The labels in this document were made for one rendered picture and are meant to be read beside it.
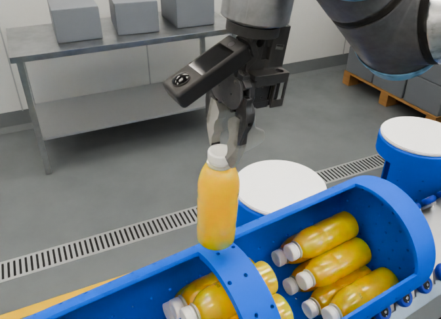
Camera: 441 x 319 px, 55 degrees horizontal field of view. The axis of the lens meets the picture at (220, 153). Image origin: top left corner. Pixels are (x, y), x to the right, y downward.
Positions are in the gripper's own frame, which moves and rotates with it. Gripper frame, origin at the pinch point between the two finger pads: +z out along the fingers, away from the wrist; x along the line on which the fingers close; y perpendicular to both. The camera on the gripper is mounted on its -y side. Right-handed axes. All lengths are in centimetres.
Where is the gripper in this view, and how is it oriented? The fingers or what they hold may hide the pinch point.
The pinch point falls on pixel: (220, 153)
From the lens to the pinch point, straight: 64.4
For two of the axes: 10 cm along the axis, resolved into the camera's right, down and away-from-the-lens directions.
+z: -1.3, 8.4, 5.3
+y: 8.2, -2.1, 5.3
